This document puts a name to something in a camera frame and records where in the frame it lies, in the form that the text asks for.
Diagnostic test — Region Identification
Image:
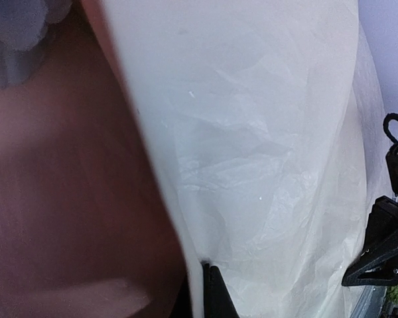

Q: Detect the pink wrapping paper sheet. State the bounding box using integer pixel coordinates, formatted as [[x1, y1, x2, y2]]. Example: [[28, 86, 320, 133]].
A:
[[0, 1, 385, 317]]

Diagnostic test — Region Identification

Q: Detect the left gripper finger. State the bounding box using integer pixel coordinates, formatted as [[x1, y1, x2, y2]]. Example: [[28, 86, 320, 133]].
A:
[[202, 263, 239, 318]]

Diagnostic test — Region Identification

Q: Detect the blue fake flower stem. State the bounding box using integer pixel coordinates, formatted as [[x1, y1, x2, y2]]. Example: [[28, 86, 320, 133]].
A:
[[0, 0, 72, 89]]

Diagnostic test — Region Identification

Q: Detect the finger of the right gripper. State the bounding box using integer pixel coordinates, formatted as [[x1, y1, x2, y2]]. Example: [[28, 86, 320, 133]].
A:
[[342, 196, 398, 287]]

